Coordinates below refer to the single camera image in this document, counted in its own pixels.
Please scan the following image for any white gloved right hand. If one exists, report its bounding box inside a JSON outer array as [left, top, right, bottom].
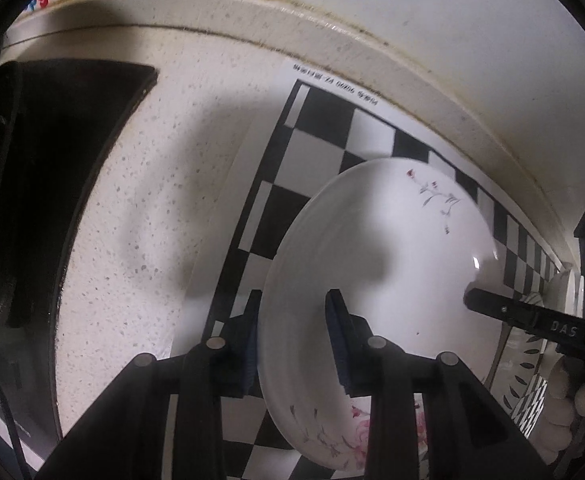
[[530, 356, 585, 465]]

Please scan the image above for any white plate with blue leaves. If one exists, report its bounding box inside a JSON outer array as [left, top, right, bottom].
[[490, 266, 579, 437]]

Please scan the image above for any black cable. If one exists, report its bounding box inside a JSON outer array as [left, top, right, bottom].
[[0, 334, 33, 480]]

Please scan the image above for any black white checkered tablecloth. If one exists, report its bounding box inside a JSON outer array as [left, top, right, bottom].
[[186, 78, 560, 479]]

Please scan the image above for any white plate with branch motif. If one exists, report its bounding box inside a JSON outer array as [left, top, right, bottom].
[[258, 158, 501, 476]]

